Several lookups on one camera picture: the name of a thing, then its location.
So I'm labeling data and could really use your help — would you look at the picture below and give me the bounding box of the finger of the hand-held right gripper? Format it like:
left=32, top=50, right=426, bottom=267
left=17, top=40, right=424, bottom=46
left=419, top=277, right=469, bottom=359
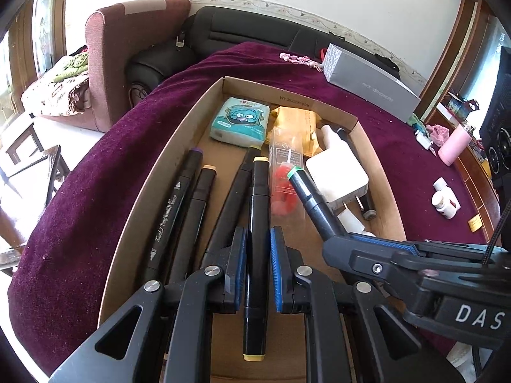
left=349, top=236, right=496, bottom=257
left=323, top=235, right=420, bottom=288

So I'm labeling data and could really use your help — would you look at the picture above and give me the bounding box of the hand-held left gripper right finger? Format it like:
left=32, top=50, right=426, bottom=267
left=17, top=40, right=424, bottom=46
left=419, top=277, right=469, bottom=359
left=270, top=227, right=454, bottom=383

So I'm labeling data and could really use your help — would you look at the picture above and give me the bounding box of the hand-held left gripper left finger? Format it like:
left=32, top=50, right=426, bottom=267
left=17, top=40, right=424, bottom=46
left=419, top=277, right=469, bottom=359
left=48, top=227, right=248, bottom=383

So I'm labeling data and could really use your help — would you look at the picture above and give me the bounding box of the thick black marker grey cap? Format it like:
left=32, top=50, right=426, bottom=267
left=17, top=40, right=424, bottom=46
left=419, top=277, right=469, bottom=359
left=337, top=128, right=378, bottom=221

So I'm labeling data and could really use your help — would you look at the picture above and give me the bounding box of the black marker yellow cap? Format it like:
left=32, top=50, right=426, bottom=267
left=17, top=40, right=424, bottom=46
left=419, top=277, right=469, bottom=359
left=241, top=156, right=272, bottom=362

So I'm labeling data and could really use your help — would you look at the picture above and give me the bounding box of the olive-capped black marker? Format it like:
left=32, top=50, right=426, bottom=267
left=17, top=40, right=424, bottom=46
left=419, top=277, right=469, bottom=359
left=200, top=147, right=262, bottom=266

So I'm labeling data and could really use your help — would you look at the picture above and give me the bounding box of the black marker pale orange cap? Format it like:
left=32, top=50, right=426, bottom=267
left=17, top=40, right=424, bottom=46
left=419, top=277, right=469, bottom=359
left=165, top=164, right=218, bottom=284

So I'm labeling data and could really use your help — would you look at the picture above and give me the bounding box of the black marker green cap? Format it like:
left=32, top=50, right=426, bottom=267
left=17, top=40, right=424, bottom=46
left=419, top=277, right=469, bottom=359
left=286, top=165, right=346, bottom=244

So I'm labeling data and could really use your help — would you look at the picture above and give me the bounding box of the clear plastic red-content package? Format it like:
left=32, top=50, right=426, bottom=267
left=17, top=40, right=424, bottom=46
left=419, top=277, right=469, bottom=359
left=268, top=136, right=320, bottom=232

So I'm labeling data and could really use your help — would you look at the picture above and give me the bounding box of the white power adapter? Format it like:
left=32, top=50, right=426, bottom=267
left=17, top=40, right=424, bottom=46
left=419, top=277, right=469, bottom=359
left=305, top=146, right=370, bottom=213

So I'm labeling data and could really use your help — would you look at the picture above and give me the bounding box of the black marker purple cap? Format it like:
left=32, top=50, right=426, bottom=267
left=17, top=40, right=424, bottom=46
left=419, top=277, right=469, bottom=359
left=143, top=147, right=204, bottom=284

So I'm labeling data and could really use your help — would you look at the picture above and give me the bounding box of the white spray bottle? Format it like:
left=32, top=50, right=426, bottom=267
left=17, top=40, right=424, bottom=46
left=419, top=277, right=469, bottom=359
left=317, top=124, right=378, bottom=238

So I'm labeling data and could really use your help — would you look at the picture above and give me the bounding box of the teal cartoon tissue packet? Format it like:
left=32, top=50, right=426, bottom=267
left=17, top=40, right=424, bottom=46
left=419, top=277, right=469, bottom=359
left=210, top=96, right=271, bottom=147

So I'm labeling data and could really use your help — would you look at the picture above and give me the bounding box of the cardboard box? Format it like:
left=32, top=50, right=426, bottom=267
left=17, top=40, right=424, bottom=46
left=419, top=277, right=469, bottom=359
left=97, top=76, right=408, bottom=383

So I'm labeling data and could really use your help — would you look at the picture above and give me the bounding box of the orange snack packet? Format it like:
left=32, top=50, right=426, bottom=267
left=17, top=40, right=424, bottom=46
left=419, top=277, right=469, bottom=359
left=271, top=106, right=322, bottom=158

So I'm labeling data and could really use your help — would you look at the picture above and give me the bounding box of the white pill bottle red label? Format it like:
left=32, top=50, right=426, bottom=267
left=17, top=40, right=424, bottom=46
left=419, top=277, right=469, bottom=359
left=432, top=190, right=461, bottom=219

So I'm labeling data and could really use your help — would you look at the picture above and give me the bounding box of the wooden brick-pattern side panel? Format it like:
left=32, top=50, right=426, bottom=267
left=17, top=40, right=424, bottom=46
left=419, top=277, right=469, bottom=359
left=455, top=144, right=504, bottom=244

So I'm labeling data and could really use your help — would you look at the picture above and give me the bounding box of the pink thermos bottle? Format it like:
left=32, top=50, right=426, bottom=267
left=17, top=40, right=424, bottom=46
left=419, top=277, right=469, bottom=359
left=438, top=123, right=474, bottom=167

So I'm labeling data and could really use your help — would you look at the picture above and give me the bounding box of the pink fluffy cloth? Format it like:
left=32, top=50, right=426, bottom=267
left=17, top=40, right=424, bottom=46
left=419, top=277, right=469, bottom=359
left=425, top=124, right=451, bottom=146

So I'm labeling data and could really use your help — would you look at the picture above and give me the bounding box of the grey shoe box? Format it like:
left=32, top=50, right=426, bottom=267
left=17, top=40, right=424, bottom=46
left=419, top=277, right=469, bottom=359
left=322, top=43, right=423, bottom=124

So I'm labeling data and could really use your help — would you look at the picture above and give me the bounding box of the pink braided cloth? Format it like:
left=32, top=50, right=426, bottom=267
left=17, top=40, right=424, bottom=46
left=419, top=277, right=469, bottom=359
left=278, top=51, right=323, bottom=73

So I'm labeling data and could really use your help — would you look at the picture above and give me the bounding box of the maroon armchair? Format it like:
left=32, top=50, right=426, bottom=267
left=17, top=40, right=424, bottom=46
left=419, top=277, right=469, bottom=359
left=85, top=0, right=192, bottom=132

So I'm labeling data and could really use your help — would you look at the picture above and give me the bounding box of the black leather sofa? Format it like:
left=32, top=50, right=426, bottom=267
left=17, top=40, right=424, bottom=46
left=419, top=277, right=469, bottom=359
left=126, top=6, right=402, bottom=108

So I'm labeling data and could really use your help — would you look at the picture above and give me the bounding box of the floral cloth pile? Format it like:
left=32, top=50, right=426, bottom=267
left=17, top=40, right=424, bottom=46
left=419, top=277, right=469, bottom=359
left=21, top=48, right=93, bottom=117

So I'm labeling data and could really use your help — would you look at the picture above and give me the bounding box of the black braided cable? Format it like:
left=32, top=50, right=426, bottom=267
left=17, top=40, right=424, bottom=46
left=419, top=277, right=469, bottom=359
left=485, top=191, right=511, bottom=264

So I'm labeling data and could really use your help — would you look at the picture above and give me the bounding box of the black metal chair frame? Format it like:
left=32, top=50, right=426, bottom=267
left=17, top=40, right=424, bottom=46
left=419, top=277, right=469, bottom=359
left=0, top=122, right=62, bottom=208

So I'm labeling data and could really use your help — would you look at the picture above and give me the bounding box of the wooden door frame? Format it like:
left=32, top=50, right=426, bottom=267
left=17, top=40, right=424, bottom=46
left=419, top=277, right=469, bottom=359
left=419, top=0, right=492, bottom=124

